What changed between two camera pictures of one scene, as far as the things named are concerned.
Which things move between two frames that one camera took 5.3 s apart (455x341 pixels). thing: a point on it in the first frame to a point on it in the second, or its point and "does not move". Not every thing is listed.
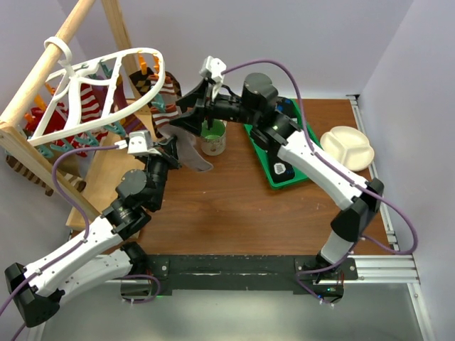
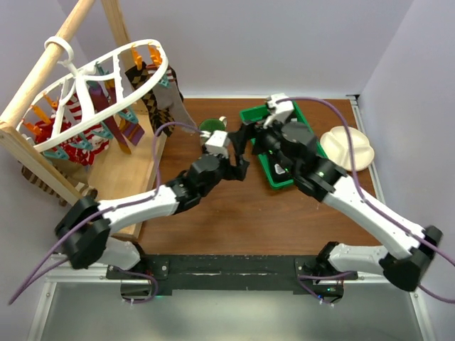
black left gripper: (168, 153) to (234, 172)
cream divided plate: (348, 146) does not move
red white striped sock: (79, 143) to (81, 148)
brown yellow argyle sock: (141, 81) to (158, 116)
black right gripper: (193, 121) to (255, 131)
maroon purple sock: (133, 124) to (101, 104)
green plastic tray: (264, 159) does not move
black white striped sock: (281, 170) does not move
